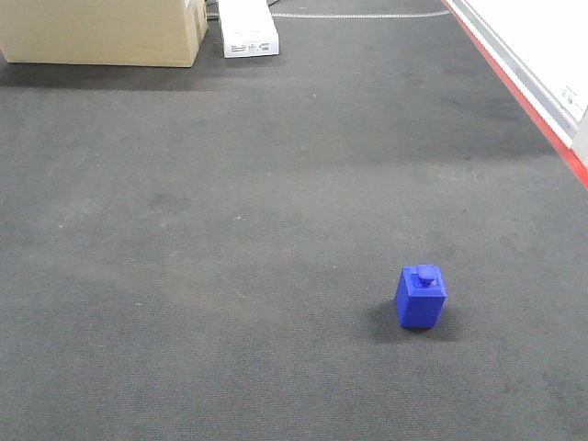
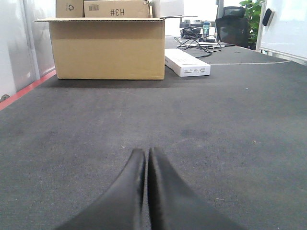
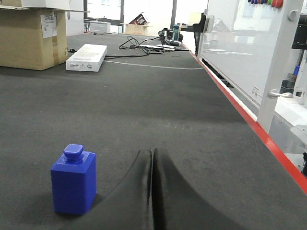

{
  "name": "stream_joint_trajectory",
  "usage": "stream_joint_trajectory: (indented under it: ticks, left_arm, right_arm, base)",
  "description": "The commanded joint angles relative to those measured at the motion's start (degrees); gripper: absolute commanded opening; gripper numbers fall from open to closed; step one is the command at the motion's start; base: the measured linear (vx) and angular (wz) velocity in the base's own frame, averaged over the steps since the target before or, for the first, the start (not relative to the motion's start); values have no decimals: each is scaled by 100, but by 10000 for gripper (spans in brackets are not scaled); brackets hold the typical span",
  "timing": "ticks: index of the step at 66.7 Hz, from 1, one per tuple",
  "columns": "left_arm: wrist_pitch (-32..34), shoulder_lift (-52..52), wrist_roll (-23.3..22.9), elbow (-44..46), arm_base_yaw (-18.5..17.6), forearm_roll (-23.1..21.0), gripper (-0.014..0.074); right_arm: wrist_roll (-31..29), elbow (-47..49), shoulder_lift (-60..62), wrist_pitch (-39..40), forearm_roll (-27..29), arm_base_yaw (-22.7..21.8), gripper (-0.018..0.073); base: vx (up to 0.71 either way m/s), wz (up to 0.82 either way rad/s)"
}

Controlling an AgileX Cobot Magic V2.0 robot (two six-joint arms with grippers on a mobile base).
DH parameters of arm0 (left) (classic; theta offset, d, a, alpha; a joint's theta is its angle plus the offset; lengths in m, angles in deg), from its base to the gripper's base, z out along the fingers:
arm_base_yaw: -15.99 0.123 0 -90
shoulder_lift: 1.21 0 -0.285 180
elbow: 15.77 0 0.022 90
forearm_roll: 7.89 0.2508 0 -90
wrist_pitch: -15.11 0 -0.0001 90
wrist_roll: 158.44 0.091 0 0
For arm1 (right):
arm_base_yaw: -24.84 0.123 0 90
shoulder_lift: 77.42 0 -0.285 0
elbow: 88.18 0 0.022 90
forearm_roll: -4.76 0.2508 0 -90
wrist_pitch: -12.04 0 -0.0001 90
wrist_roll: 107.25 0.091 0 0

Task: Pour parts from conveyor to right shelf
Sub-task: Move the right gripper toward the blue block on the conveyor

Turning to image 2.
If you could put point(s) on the long white carton box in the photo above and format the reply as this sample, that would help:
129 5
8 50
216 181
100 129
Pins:
184 64

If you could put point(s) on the cardboard box with recycle mark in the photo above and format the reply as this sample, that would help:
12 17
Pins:
69 8

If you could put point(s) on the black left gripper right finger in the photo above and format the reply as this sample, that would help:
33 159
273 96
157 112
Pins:
173 205

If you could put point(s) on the green potted plant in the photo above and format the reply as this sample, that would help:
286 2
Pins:
252 13

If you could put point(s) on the black whiteboard eraser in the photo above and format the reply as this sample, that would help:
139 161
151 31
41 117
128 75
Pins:
268 16

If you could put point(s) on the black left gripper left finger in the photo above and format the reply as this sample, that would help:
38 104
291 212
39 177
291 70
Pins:
120 206

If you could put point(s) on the cardboard box marked H3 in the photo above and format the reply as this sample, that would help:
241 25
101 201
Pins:
117 8

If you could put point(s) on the blue water bottle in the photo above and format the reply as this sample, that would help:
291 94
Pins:
206 27

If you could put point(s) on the white whiteboard panel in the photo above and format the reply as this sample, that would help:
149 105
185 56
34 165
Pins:
286 36

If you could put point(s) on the black mesh office chair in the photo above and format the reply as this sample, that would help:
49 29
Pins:
232 27

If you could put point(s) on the large open cardboard box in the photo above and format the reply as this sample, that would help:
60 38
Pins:
108 48

